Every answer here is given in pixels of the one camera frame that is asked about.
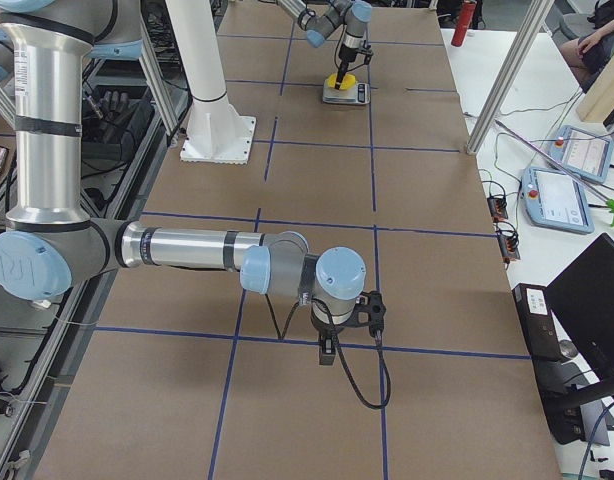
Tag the red bottle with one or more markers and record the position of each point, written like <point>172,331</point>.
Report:
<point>463,22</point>

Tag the black desktop computer box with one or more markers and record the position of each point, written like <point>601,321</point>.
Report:
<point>556,375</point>

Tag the near teach pendant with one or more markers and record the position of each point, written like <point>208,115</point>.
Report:
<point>554,200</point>

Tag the yellow mango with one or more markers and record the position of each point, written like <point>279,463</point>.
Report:
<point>345,83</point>

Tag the far teach pendant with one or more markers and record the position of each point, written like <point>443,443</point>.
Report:
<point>585,153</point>

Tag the teach pendant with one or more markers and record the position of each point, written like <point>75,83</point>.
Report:
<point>585,153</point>
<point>554,200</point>

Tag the orange black adapter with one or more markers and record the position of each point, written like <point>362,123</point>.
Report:
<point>498,208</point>
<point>508,244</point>

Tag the orange black adapter lower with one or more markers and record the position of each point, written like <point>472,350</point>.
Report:
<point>508,244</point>

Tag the black monitor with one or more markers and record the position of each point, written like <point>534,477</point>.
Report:
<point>582,299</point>

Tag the aluminium frame post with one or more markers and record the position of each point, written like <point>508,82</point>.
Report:
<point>522,43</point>

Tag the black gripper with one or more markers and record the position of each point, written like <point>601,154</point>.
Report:
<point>325,331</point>
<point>345,54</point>

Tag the wooden board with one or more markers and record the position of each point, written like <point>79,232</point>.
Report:
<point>598,102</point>

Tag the seated person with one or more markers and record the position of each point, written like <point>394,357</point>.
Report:
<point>587,55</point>

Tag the orange black adapter upper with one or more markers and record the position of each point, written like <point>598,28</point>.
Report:
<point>498,208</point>

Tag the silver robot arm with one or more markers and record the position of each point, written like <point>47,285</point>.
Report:
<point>354,17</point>
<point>51,243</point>

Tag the silver kitchen scale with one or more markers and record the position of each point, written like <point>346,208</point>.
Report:
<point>358,95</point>

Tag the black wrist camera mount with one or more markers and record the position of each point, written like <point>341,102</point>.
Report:
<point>371,307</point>

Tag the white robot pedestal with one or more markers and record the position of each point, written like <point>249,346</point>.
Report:
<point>215,131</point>

